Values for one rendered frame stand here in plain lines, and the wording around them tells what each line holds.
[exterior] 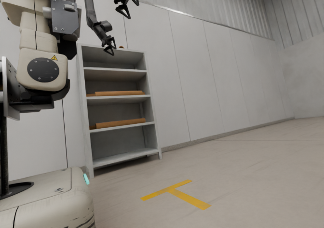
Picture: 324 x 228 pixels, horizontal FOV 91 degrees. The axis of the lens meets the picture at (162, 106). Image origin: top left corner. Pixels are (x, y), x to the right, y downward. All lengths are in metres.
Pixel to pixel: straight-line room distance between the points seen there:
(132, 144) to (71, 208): 2.02
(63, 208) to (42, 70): 0.51
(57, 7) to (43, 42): 0.17
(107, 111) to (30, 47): 1.76
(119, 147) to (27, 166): 1.04
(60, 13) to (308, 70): 6.63
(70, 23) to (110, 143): 1.84
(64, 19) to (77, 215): 0.75
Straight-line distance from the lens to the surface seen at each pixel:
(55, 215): 0.58
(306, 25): 7.16
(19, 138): 2.45
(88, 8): 1.36
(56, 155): 2.41
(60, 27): 0.87
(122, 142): 2.49
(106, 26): 1.31
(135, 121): 2.25
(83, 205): 0.59
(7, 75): 0.86
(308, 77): 6.82
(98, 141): 2.42
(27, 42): 0.86
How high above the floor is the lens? 0.43
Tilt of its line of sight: 7 degrees up
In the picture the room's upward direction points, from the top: 9 degrees counter-clockwise
